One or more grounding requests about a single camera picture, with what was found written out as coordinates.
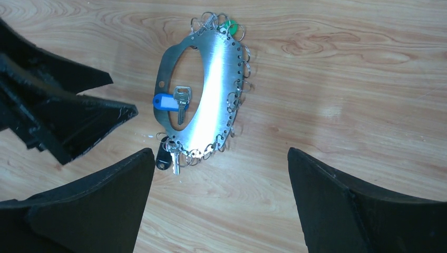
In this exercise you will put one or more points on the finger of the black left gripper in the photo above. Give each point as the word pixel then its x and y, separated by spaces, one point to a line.
pixel 49 67
pixel 49 118

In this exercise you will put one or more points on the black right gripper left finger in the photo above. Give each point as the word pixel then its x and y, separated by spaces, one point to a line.
pixel 101 212

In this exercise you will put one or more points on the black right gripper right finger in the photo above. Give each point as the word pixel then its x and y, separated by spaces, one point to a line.
pixel 342 213

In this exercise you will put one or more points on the black key fob with key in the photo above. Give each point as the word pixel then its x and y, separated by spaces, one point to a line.
pixel 166 157

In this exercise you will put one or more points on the silver key with blue tag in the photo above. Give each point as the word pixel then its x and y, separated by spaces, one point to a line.
pixel 176 102

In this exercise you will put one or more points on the green key tag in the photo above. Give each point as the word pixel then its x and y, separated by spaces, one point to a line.
pixel 229 27

